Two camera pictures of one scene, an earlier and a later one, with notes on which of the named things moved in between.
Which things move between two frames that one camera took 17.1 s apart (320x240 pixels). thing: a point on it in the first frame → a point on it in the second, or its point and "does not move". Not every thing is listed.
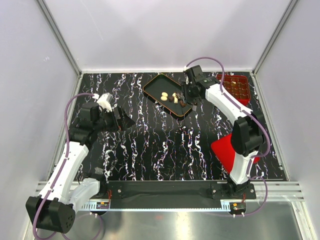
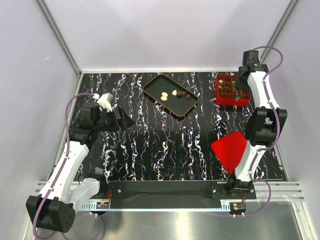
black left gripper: (122, 123) does not move
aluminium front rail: (287, 192) does not move
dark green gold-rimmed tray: (166, 92) does not move
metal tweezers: (182, 98) → (238, 96)
